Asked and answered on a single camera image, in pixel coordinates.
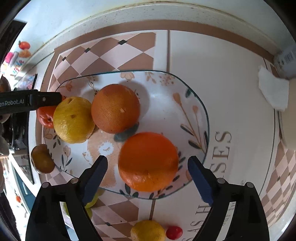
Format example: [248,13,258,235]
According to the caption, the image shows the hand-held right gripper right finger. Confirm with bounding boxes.
[187,156,270,241]

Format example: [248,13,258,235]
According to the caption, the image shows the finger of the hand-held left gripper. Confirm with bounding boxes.
[29,90,63,110]

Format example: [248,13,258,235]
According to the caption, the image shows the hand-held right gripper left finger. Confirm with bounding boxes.
[25,155,109,241]

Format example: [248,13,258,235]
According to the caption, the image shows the red apple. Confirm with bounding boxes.
[36,105,58,129]

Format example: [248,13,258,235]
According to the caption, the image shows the green apple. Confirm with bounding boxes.
[84,188,104,209]
[60,201,93,223]

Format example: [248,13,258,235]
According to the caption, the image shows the yellow citrus fruit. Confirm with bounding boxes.
[131,220,166,241]
[53,97,96,144]

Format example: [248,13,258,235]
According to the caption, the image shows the red cherry tomato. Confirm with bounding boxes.
[166,226,183,240]

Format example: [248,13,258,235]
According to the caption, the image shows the brown round fruit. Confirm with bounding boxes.
[31,144,56,174]

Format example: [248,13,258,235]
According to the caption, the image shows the bright orange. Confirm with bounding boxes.
[118,132,179,192]

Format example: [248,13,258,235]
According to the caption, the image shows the dark orange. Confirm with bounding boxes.
[91,84,141,134]

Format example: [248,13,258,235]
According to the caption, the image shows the glass fruit plate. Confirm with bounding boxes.
[42,70,210,200]

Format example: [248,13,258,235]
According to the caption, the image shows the black gas stove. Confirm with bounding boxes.
[9,111,36,184]

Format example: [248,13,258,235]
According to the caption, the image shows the blue cabinet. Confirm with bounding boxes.
[13,162,31,209]

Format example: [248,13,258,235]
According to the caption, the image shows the brown checkered mat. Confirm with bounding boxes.
[35,20,296,241]

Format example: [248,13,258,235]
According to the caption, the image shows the white tissue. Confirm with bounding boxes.
[258,65,290,111]

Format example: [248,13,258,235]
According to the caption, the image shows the grey spray can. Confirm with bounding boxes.
[273,45,296,77]

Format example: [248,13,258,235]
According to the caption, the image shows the colourful wall sticker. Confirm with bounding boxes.
[2,51,26,77]

